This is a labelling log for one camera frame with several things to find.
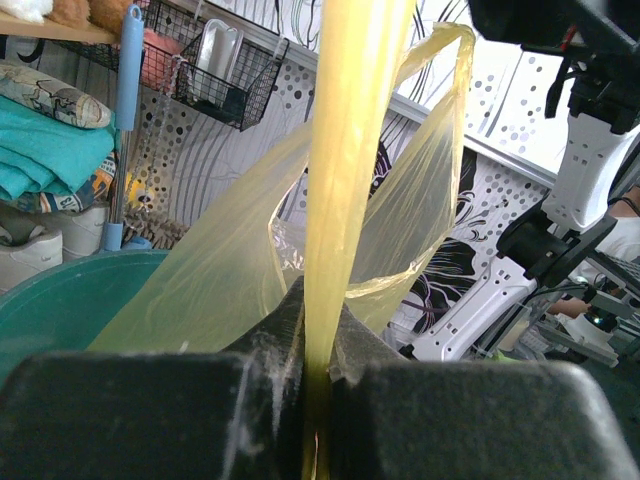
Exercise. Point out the teal folded towel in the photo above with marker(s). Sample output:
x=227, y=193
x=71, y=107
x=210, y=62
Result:
x=41, y=154

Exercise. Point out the yellow plush duck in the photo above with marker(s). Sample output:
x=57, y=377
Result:
x=138, y=195

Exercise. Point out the white sneaker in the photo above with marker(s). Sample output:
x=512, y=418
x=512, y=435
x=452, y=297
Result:
x=41, y=252

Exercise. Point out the black wire basket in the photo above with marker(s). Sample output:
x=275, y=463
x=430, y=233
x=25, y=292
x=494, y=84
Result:
x=171, y=43

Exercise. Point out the patterned small pillow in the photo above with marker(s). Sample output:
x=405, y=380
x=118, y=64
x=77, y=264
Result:
x=52, y=98

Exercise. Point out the brown teddy bear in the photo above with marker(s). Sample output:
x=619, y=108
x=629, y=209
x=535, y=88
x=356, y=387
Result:
x=105, y=14

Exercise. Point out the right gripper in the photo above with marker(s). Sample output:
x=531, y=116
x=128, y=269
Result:
x=598, y=42

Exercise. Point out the yellow trash bag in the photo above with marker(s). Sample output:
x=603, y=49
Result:
x=308, y=209

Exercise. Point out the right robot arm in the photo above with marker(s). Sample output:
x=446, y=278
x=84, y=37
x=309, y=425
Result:
x=538, y=251

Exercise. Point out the teal trash bin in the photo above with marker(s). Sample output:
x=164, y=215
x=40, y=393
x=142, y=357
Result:
x=66, y=307

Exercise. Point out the white plush dog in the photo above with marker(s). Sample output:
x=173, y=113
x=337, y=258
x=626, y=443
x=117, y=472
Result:
x=33, y=11

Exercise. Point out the blue flat mop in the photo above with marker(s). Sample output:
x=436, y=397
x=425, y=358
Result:
x=128, y=79

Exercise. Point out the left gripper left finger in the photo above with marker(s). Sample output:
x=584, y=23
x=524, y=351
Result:
x=264, y=435

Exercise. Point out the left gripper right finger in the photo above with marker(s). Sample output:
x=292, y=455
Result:
x=351, y=435

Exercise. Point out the wooden metal shelf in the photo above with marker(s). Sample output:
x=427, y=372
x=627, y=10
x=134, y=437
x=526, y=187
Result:
x=54, y=31

